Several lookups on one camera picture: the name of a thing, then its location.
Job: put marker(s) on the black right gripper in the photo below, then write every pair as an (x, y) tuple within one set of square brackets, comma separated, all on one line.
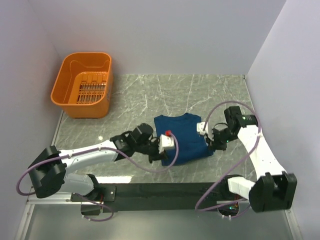
[(214, 144)]

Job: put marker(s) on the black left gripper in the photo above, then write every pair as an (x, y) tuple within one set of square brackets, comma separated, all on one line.
[(156, 156)]

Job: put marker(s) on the blue t shirt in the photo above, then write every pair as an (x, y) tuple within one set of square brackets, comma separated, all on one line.
[(192, 146)]

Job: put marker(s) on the orange plastic basket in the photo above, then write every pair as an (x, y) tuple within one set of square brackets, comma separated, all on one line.
[(83, 86)]

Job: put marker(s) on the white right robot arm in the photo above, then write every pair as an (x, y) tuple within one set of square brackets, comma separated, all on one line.
[(274, 188)]

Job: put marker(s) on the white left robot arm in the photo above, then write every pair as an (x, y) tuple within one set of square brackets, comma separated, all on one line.
[(54, 170)]

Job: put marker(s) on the black base beam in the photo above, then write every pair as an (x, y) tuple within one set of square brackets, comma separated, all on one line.
[(155, 196)]

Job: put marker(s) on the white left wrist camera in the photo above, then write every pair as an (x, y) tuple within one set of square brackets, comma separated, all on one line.
[(166, 142)]

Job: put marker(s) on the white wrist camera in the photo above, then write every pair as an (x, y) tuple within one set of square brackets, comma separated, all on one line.
[(202, 128), (166, 142)]

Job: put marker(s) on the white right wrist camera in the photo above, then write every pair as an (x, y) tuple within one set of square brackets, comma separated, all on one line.
[(202, 128)]

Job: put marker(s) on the aluminium frame rail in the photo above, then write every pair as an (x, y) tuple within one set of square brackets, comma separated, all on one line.
[(59, 198)]

